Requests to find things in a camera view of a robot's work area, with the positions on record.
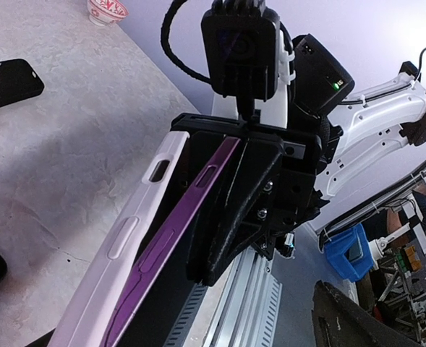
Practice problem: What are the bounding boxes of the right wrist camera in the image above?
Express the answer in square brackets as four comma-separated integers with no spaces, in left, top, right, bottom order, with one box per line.
[201,1,280,121]

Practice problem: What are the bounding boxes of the purple phone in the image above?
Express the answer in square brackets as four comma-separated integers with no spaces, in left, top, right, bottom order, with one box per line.
[100,137,240,346]

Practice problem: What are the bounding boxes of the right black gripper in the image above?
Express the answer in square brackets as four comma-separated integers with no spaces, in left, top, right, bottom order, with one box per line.
[171,113,323,286]

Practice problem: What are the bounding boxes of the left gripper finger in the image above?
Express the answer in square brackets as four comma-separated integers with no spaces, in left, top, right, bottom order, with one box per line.
[312,280,426,346]

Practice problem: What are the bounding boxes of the red patterned bowl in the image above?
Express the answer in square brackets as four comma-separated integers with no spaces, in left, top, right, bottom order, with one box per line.
[87,0,129,26]

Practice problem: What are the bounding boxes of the blue storage bin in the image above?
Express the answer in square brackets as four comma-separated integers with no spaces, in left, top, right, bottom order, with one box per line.
[324,223,374,283]

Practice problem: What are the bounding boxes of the black phone case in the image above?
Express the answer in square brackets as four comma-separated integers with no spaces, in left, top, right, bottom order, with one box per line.
[0,59,45,108]

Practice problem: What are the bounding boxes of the pink phone case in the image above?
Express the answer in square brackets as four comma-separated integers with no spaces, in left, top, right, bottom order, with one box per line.
[48,132,189,347]

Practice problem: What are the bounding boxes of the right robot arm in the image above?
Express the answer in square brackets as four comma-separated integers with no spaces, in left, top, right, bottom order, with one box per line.
[171,34,426,286]

